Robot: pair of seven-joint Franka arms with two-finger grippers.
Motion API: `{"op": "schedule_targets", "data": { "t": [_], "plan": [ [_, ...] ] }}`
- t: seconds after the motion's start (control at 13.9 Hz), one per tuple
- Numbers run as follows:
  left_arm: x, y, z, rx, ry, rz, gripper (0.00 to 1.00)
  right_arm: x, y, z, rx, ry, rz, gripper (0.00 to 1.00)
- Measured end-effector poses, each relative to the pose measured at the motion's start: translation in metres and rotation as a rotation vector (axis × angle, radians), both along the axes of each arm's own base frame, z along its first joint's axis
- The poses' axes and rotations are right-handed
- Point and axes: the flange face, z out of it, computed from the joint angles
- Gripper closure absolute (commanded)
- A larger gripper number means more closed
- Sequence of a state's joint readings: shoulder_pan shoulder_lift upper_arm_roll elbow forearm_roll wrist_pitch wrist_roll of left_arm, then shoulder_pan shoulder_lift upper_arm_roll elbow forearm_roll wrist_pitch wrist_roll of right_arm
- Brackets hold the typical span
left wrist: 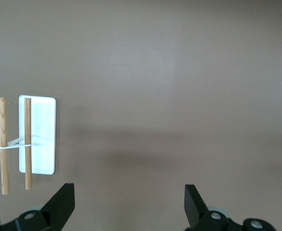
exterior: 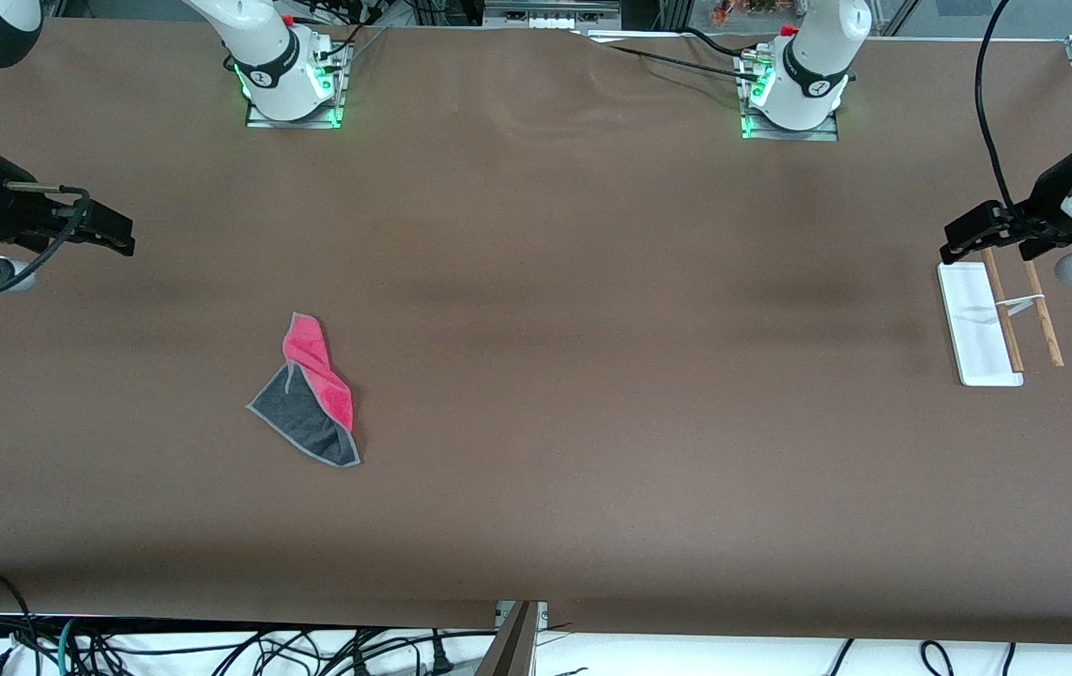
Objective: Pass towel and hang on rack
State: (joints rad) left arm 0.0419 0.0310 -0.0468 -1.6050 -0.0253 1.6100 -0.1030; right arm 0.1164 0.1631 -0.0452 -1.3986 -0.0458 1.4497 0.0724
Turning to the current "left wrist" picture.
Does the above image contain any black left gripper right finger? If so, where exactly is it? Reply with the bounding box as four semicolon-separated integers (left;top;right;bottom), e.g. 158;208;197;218
184;184;242;231

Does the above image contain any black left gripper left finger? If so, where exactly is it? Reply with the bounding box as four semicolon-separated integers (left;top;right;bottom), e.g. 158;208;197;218
0;183;75;231

